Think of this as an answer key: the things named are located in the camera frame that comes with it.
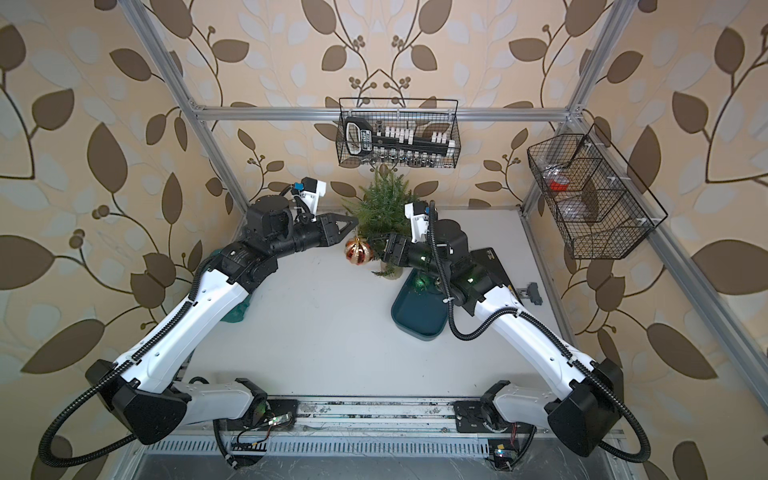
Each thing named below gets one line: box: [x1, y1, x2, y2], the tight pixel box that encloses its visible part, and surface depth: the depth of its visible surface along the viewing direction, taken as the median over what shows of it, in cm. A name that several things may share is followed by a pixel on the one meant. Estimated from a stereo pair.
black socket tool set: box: [344, 117, 456, 165], surface depth 86 cm
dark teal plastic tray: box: [391, 268, 448, 341], surface depth 93 cm
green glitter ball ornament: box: [414, 274, 431, 292], surface depth 97 cm
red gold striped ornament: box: [344, 237, 374, 266], surface depth 72 cm
